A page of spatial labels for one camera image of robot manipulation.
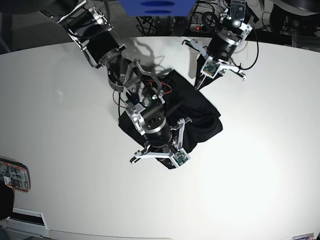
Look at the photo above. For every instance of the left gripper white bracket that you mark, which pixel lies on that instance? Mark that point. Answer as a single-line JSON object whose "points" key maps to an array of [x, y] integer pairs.
{"points": [[210, 68]]}

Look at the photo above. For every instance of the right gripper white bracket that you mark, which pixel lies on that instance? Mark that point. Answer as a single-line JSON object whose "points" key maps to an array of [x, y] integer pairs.
{"points": [[170, 153]]}

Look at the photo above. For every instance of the black T-shirt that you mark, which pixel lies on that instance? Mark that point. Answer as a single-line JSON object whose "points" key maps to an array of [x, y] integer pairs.
{"points": [[197, 117]]}

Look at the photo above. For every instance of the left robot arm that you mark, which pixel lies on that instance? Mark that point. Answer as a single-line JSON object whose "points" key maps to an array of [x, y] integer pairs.
{"points": [[228, 30]]}

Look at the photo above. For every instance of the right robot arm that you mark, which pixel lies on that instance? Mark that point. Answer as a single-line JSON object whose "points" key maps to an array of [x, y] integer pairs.
{"points": [[90, 29]]}

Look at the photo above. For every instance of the blue plastic box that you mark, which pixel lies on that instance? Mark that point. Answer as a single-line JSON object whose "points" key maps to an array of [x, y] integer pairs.
{"points": [[166, 8]]}

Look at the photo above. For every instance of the small sticker label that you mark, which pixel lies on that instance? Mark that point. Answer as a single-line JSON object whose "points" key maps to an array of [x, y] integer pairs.
{"points": [[308, 236]]}

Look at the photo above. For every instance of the white tray at table edge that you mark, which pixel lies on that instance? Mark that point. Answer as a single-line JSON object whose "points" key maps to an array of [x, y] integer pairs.
{"points": [[28, 222]]}

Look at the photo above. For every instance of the black power strip red switch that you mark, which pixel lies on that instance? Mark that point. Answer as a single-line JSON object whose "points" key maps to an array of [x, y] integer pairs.
{"points": [[198, 28]]}

